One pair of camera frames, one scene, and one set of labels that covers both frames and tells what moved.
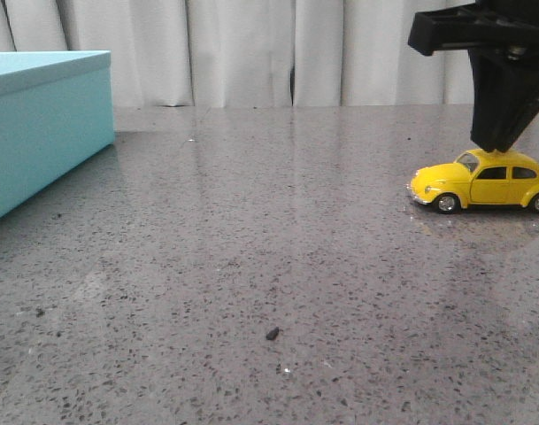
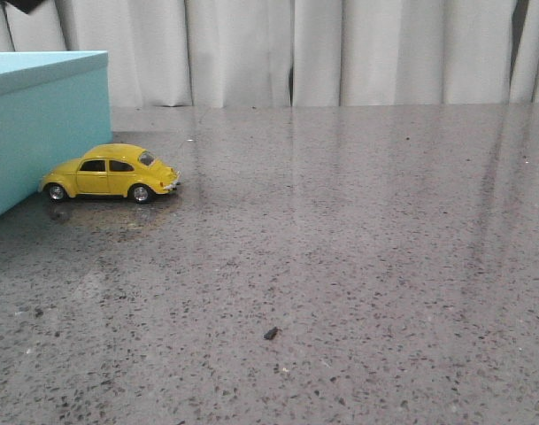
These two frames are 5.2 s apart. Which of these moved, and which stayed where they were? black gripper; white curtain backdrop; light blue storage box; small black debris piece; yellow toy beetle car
Moved: yellow toy beetle car; black gripper
Stayed: light blue storage box; white curtain backdrop; small black debris piece
